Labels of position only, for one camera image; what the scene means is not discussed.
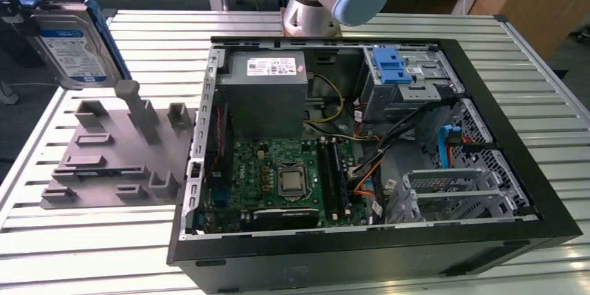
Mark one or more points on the hard disk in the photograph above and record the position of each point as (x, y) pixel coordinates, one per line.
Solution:
(69, 53)

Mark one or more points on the metal disk bay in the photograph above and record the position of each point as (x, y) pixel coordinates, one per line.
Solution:
(461, 173)

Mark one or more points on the grey stand foot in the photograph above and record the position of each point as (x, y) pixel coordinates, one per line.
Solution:
(8, 96)

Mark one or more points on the grey parts rack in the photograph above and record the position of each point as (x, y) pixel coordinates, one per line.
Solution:
(115, 157)

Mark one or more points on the RAM stick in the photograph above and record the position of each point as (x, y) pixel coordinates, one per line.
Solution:
(96, 173)
(340, 177)

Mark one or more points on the grey power supply unit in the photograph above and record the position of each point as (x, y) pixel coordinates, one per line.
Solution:
(263, 108)

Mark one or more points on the green motherboard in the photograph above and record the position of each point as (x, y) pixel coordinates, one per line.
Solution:
(248, 157)

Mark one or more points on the CPU socket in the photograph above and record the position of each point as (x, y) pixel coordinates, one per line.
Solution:
(292, 166)

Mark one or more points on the silver CPU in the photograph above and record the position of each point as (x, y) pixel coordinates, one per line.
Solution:
(291, 181)

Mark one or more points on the blue plastic drive latch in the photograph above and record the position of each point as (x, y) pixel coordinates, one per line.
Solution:
(391, 70)

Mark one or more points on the black graphics card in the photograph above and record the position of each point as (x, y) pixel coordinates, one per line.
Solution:
(280, 219)

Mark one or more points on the metal optical drive cage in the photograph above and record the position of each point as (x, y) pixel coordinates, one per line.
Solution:
(416, 94)

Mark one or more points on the black PC case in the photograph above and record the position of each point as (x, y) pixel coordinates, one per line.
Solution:
(368, 260)

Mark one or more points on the wooden cabinet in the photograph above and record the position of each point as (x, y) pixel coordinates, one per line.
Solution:
(543, 5)

